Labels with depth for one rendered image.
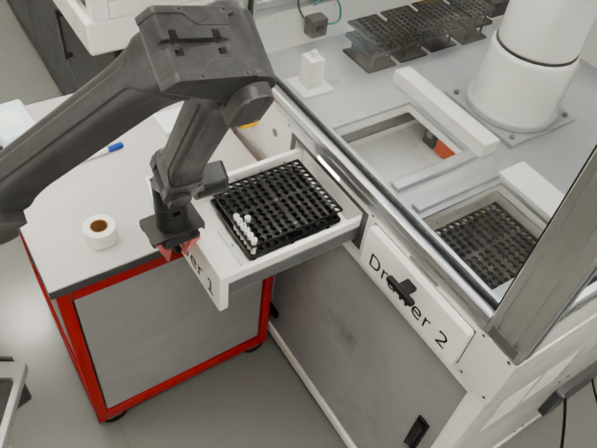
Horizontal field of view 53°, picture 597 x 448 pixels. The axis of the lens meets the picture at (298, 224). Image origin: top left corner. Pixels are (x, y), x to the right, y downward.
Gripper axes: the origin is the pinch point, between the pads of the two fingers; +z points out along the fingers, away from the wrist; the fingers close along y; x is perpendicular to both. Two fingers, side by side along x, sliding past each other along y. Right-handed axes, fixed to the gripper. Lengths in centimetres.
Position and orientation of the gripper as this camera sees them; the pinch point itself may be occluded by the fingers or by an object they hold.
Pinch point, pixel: (175, 252)
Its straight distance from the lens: 116.6
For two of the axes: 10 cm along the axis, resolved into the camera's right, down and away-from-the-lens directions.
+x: -5.5, -6.7, 5.1
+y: 8.3, -3.7, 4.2
